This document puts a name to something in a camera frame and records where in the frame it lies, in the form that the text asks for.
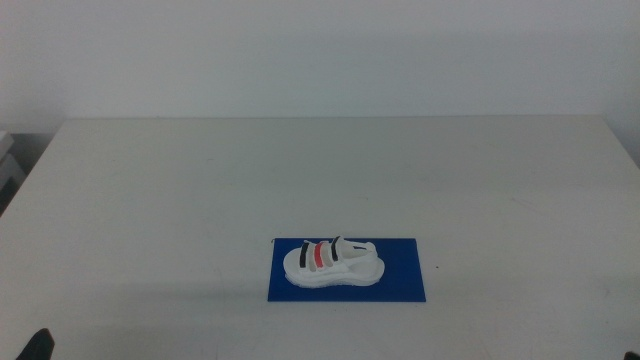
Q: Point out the blue rectangular mat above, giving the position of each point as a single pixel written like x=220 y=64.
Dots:
x=402 y=280

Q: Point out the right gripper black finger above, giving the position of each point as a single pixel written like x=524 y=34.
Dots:
x=634 y=356

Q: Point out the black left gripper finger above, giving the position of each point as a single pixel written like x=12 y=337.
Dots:
x=41 y=346

